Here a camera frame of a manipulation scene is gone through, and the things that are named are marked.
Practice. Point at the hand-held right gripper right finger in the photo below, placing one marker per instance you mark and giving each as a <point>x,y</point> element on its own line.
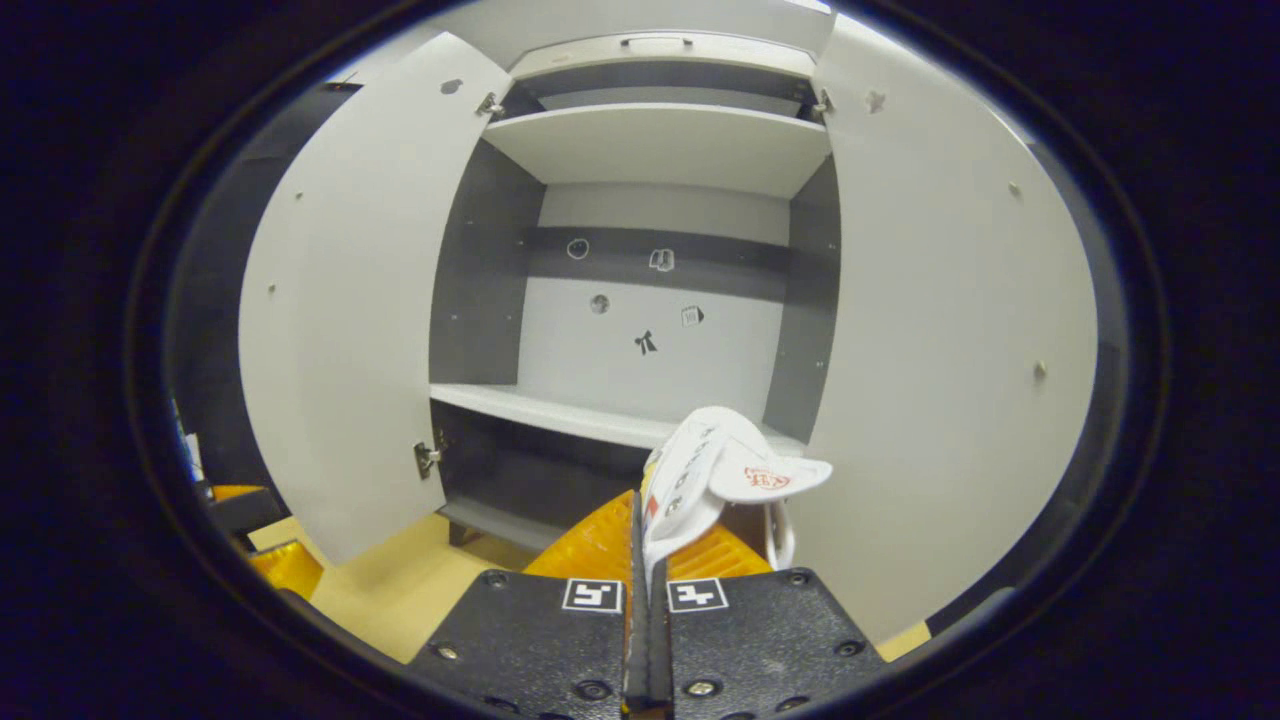
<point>760,640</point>

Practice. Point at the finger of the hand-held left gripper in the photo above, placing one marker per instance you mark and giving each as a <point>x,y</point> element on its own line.
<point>240,505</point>
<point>290,570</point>

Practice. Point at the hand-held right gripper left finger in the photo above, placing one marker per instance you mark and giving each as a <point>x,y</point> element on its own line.
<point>530,640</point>

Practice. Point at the white canvas shoe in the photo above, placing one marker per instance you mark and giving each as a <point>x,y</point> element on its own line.
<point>700,460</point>

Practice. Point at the white shoe cabinet door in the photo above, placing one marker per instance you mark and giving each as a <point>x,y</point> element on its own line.
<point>950,350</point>
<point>350,300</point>

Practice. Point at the white cabinet drawer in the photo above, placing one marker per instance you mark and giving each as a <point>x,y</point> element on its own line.
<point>600,55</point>

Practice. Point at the black backdrop cloth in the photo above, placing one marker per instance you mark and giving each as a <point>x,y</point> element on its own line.
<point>210,350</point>

